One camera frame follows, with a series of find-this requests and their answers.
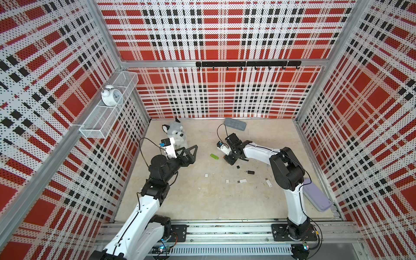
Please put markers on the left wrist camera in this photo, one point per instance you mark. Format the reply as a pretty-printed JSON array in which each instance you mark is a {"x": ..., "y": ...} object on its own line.
[{"x": 168, "y": 146}]

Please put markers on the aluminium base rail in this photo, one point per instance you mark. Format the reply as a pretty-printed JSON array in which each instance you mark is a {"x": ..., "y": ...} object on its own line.
[{"x": 261, "y": 232}]

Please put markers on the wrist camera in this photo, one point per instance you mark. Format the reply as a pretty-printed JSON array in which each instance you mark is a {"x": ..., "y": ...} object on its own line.
[
  {"x": 168, "y": 146},
  {"x": 224, "y": 148}
]

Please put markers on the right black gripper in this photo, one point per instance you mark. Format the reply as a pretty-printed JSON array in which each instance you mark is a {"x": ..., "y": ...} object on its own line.
[{"x": 228, "y": 160}]

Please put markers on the lavender tray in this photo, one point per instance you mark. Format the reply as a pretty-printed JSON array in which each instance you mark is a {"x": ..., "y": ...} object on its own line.
[{"x": 319, "y": 200}]

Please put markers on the grey rectangular box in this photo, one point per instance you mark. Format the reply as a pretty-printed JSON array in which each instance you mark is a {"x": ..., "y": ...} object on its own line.
[{"x": 235, "y": 124}]

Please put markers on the white alarm clock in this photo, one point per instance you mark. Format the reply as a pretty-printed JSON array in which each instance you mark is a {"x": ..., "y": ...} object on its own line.
[{"x": 111, "y": 96}]

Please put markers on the husky plush toy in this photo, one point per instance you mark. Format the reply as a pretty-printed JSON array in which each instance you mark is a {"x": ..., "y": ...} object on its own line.
[{"x": 175, "y": 130}]

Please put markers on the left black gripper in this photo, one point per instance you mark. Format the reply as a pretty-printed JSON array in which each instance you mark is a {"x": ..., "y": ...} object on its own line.
[{"x": 190, "y": 160}]

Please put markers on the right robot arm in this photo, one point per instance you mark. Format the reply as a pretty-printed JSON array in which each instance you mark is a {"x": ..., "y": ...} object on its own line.
[{"x": 287, "y": 171}]

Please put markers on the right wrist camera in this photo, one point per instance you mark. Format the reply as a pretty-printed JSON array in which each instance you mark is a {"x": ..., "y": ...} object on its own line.
[{"x": 224, "y": 148}]

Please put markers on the small white usb drive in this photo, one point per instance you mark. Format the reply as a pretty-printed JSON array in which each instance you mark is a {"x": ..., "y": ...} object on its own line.
[{"x": 268, "y": 182}]

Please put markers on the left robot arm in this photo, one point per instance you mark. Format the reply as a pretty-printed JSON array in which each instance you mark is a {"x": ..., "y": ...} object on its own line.
[{"x": 144, "y": 227}]

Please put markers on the white wire basket shelf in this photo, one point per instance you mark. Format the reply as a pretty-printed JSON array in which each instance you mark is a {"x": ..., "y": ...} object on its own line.
[{"x": 102, "y": 118}]

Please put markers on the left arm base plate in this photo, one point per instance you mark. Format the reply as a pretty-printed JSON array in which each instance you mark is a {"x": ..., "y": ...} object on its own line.
[{"x": 178, "y": 233}]

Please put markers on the black hook rail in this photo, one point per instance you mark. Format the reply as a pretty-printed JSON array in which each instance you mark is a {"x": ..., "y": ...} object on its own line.
[{"x": 242, "y": 64}]

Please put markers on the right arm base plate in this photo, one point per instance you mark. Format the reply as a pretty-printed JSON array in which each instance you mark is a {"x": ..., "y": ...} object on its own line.
[{"x": 293, "y": 233}]

